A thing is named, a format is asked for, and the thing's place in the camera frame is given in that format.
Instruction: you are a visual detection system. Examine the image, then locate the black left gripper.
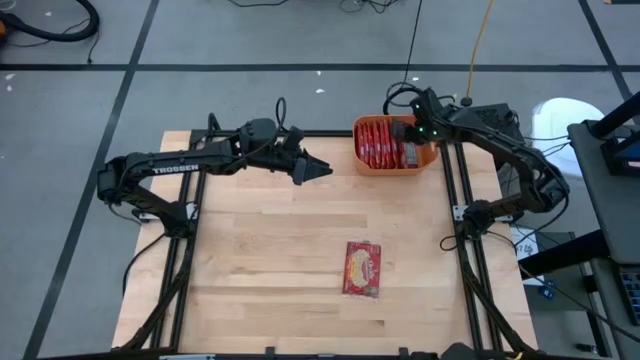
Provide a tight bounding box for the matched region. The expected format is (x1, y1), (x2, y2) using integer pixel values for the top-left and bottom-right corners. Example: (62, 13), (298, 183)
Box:
(249, 144), (334, 185)

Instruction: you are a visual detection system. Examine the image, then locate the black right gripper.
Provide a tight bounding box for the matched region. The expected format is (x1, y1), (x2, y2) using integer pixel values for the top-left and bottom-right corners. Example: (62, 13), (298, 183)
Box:
(389, 88), (451, 146)

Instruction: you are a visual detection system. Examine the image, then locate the orange plastic basket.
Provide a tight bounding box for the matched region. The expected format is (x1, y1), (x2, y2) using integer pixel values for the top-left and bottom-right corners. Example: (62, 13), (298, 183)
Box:
(352, 114), (440, 177)

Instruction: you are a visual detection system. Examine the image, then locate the black perforated computer case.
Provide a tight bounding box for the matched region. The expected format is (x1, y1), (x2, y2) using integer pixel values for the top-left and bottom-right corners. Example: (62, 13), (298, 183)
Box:
(449, 103), (527, 166)

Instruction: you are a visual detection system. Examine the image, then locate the white round object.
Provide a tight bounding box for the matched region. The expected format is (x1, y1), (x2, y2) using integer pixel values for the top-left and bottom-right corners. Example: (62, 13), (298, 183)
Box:
(529, 97), (607, 166)

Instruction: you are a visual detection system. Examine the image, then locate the white paper sheet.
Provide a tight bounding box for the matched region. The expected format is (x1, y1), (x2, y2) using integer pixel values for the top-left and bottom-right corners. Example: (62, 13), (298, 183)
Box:
(509, 225), (541, 262)

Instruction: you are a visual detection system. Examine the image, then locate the black device with blue screen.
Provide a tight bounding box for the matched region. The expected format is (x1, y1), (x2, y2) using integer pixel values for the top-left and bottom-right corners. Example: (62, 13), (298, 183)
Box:
(599, 135), (640, 177)

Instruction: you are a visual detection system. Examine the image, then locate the black slanted pole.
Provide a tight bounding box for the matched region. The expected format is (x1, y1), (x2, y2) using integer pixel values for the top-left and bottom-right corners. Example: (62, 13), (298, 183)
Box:
(589, 92), (640, 140)

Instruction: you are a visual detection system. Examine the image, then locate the grey cart top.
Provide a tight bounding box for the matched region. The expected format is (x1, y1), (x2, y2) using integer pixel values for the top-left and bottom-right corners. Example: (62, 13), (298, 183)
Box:
(567, 119), (640, 266)

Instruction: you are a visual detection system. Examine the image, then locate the dark keyboard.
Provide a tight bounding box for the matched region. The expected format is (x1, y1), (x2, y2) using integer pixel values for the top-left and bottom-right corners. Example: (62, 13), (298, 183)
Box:
(618, 267), (640, 326)

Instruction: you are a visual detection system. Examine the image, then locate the black aluminium table frame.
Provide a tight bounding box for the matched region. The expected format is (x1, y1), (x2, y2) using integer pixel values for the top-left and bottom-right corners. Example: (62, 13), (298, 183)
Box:
(112, 112), (539, 360)

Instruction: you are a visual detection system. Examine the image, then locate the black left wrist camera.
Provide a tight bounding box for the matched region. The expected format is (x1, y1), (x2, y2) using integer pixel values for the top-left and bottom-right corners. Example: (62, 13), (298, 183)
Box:
(281, 125), (306, 151)

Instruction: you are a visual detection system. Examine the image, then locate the black left camera cable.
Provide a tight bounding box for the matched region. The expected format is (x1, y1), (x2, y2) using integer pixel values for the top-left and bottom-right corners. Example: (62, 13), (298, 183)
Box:
(275, 97), (289, 131)

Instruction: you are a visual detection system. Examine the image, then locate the black hanging power cable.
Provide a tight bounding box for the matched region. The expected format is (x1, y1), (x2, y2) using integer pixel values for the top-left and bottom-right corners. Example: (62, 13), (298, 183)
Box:
(382, 0), (427, 116)

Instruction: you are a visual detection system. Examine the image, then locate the yellow hanging cable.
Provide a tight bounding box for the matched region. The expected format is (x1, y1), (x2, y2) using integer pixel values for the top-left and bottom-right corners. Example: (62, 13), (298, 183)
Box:
(462, 0), (497, 109)

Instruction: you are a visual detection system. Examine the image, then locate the black desk leg frame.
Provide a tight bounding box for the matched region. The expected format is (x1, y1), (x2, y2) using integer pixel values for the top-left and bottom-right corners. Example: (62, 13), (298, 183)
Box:
(517, 228), (616, 359)

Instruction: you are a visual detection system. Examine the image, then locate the thick black vacuum hose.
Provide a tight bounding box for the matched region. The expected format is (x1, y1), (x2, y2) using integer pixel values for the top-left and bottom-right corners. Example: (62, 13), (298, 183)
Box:
(0, 0), (100, 43)

